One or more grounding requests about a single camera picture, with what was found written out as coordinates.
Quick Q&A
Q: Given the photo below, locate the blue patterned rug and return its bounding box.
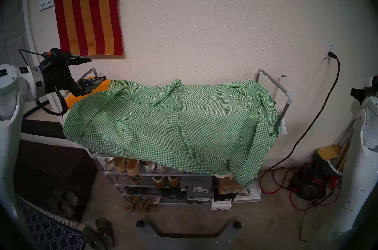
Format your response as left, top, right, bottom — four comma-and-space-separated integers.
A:
15, 195, 87, 250

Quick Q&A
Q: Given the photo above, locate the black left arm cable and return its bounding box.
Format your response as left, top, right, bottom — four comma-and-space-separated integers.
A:
19, 49, 69, 116

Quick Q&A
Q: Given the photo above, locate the thin black floor cable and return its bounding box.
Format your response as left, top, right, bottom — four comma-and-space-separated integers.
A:
299, 208, 310, 243

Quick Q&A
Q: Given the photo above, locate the grey metal shoe rack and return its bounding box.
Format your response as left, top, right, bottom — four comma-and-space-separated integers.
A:
61, 67, 294, 205

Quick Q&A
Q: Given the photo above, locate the white panel door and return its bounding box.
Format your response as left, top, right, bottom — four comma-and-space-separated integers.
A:
0, 0, 49, 118

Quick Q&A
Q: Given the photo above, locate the wooden pole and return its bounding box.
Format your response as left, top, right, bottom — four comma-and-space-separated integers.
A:
338, 127, 355, 171

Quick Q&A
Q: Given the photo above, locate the large white box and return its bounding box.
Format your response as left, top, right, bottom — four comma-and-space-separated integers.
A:
235, 177, 262, 202

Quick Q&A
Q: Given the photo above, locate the tan strappy sandal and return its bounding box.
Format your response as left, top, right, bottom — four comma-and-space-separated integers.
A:
124, 196, 141, 213
138, 196, 155, 214

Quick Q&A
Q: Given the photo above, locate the dark floor sandal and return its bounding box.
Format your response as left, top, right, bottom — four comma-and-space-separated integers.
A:
96, 218, 115, 248
83, 227, 101, 250

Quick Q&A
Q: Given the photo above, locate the dark shoe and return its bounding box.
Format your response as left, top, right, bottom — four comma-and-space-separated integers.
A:
161, 187, 186, 200

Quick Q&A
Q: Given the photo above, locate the grey shoe box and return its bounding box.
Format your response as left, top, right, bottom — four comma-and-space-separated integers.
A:
180, 176, 213, 192
186, 190, 214, 202

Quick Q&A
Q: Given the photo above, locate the black red power unit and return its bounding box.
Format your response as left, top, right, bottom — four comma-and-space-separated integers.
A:
291, 162, 328, 201

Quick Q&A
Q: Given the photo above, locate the black red power cord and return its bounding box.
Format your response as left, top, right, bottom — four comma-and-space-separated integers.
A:
261, 52, 340, 171

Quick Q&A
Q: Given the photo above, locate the brown cardboard box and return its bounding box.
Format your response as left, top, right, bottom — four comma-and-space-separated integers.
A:
218, 177, 242, 194

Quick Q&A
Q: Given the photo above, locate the tan moccasin shoe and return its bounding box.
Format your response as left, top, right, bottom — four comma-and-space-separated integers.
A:
114, 158, 126, 174
126, 159, 141, 176

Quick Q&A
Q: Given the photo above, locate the red floor cable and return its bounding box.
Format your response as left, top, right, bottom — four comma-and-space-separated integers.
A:
259, 167, 341, 212

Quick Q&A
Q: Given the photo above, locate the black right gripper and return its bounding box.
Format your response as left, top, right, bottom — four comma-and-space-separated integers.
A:
351, 86, 370, 105

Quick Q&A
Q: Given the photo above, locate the red orange striped wall hanging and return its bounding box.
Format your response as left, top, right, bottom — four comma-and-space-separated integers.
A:
54, 0, 124, 58

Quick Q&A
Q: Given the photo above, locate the black shoe box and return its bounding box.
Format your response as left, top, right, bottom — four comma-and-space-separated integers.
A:
213, 190, 237, 202

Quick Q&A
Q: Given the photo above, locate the orange folded towel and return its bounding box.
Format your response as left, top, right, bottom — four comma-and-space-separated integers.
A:
65, 77, 112, 109

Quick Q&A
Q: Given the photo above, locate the grey robot base frame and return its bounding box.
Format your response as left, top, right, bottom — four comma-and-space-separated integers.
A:
136, 220, 242, 250

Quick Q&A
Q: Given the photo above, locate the small white box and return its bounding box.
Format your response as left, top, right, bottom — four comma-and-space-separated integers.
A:
211, 199, 232, 211

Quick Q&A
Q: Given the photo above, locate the green checked cloth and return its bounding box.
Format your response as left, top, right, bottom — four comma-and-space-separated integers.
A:
63, 79, 281, 190

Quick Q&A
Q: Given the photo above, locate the yellow plastic dustpan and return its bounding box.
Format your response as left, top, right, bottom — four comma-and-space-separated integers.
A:
317, 145, 342, 161

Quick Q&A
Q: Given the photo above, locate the dark slipper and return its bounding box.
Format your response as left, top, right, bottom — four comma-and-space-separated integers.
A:
57, 201, 75, 218
61, 190, 79, 206

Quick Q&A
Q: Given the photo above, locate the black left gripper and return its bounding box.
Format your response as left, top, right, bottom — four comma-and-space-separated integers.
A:
40, 49, 107, 97

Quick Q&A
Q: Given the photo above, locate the white wall outlet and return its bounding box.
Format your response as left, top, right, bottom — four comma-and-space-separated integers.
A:
324, 41, 337, 60

